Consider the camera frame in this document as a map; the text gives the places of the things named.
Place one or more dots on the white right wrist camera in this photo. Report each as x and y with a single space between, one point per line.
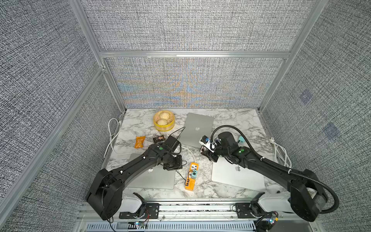
208 143

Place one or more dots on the orange snack packet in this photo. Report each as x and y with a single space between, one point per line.
139 142

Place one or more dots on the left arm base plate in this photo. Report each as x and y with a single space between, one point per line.
134 206

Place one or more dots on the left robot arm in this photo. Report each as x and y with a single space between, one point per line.
105 193

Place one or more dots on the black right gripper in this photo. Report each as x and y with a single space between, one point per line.
210 155

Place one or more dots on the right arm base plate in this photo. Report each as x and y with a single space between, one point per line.
259 208

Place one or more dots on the yellow bamboo steamer basket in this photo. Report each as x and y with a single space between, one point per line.
164 120

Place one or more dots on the grey back laptop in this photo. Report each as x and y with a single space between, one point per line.
196 126

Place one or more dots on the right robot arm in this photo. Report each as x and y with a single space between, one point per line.
308 196

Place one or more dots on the dark snack packet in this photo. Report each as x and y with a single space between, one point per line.
159 139

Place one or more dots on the orange power strip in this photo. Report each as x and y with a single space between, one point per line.
190 183

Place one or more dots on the silver front left laptop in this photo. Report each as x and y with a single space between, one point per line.
155 178

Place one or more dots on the silver laptop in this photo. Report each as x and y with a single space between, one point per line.
232 174
155 178

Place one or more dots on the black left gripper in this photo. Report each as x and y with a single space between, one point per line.
179 165

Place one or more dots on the silver front right laptop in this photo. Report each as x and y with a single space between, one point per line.
232 174

